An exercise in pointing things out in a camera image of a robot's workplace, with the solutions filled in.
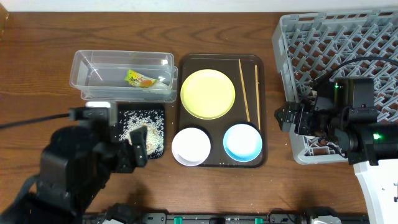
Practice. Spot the white pink bowl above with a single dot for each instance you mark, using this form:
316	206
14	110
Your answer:
191	147

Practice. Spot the dark brown serving tray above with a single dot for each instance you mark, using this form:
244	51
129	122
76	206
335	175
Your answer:
216	128

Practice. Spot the right wooden chopstick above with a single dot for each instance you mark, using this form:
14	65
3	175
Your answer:
257	98

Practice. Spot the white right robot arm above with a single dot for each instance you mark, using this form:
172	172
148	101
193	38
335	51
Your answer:
345	116

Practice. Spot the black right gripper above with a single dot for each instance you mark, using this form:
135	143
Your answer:
298	117

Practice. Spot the white tissue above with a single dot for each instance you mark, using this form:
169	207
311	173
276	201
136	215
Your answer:
159	85

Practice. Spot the wooden chopstick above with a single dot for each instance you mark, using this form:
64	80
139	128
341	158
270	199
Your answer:
244	91
257	98

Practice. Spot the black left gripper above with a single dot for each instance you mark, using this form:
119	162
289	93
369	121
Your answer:
123	152

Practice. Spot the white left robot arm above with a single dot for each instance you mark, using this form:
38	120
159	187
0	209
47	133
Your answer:
74	167

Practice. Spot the yellow plastic plate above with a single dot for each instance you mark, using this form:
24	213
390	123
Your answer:
207	94

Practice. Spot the black waste tray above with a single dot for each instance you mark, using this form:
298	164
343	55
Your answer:
136	106

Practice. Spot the pile of rice leftovers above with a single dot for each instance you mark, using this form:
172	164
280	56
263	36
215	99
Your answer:
154	120

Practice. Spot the left wooden chopstick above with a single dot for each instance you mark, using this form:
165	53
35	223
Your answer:
244	91

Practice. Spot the clear plastic bin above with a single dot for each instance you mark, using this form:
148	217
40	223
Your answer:
100	74

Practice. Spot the blue plastic bowl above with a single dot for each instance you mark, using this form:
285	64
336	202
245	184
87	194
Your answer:
242	142

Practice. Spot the green yellow snack wrapper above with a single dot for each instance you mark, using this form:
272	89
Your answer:
139	80

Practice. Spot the black rail at table edge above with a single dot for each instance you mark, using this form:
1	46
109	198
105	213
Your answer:
123	213

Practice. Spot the grey dishwasher rack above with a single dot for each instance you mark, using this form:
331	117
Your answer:
347	44

